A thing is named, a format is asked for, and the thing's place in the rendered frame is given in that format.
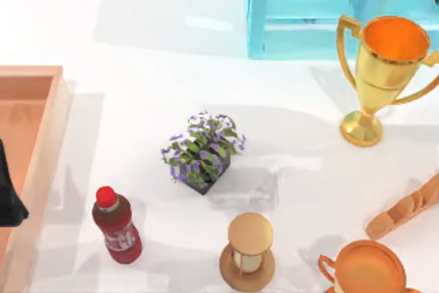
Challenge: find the purple flower plant pot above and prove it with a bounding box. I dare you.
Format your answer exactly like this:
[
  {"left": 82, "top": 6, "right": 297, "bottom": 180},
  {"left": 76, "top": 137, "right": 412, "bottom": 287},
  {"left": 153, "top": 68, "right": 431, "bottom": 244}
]
[{"left": 160, "top": 110, "right": 248, "bottom": 196}]

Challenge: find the wooden hourglass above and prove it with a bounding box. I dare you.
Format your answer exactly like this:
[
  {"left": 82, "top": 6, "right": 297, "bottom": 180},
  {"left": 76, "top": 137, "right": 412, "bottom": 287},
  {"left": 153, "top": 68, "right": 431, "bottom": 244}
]
[{"left": 219, "top": 212, "right": 276, "bottom": 292}]

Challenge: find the red bottle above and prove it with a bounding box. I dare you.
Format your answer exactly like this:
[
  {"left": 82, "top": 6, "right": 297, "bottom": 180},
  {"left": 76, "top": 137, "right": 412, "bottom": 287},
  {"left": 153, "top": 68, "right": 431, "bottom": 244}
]
[{"left": 91, "top": 186, "right": 143, "bottom": 265}]

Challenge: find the light blue rack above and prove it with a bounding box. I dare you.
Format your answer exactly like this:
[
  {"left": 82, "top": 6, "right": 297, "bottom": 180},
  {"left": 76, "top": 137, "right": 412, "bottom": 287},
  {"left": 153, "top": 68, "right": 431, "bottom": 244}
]
[{"left": 245, "top": 0, "right": 439, "bottom": 61}]

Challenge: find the gold trophy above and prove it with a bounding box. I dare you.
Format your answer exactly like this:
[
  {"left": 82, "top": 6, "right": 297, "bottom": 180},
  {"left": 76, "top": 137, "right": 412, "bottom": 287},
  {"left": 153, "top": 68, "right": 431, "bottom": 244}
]
[{"left": 335, "top": 14, "right": 439, "bottom": 148}]

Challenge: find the salmon shallow box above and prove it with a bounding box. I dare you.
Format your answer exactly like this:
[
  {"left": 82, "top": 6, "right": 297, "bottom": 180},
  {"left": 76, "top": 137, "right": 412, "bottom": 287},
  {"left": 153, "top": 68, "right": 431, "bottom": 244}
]
[{"left": 0, "top": 65, "right": 73, "bottom": 293}]

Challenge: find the bread loaf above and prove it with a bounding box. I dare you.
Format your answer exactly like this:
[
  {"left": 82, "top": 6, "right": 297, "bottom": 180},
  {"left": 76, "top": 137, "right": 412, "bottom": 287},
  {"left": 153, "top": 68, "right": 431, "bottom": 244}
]
[{"left": 364, "top": 173, "right": 439, "bottom": 240}]

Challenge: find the orange trophy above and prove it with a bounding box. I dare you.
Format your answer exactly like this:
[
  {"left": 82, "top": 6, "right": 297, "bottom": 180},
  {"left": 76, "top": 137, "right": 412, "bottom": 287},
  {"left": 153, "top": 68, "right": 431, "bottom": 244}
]
[{"left": 318, "top": 239, "right": 423, "bottom": 293}]

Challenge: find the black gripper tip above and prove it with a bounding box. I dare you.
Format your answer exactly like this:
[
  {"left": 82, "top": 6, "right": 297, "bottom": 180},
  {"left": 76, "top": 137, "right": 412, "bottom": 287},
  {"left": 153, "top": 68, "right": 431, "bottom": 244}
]
[{"left": 0, "top": 139, "right": 29, "bottom": 228}]

